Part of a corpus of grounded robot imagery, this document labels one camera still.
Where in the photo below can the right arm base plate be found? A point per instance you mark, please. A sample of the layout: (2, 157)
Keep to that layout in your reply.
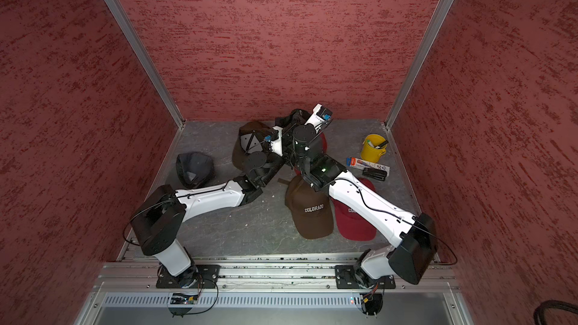
(350, 278)

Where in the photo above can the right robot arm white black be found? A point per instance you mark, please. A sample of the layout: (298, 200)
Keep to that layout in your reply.
(412, 239)

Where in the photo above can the black marker in bucket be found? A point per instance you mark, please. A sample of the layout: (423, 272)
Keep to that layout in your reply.
(382, 145)

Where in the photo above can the left corner aluminium profile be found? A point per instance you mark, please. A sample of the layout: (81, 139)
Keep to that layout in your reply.
(123, 21)

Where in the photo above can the black stapler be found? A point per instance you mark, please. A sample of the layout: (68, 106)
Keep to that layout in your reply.
(376, 174)

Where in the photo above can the dark grey cap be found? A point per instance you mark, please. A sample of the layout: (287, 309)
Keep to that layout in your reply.
(194, 169)

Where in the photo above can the right corner aluminium profile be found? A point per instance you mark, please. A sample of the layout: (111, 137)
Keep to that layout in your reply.
(434, 26)

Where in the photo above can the red cap with white logo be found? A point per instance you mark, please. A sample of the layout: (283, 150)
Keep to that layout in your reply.
(351, 225)

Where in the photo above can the yellow plastic bucket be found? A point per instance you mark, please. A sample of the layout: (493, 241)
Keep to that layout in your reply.
(369, 152)

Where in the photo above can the corner aluminium profile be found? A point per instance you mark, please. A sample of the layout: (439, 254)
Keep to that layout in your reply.
(434, 26)
(123, 21)

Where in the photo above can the dark brown cap back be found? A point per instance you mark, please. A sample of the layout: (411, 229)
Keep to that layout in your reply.
(251, 138)

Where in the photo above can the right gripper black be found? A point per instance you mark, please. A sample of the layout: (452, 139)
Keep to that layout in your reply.
(297, 121)

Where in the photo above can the black cap front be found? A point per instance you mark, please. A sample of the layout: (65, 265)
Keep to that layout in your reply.
(278, 122)

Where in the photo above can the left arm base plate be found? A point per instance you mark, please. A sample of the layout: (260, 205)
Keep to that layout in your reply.
(187, 276)

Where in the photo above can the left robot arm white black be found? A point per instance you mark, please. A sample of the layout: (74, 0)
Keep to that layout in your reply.
(157, 222)

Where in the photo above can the white staples box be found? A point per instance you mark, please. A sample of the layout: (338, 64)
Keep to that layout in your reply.
(362, 164)

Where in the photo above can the aluminium rail frame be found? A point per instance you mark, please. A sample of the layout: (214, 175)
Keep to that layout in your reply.
(313, 281)

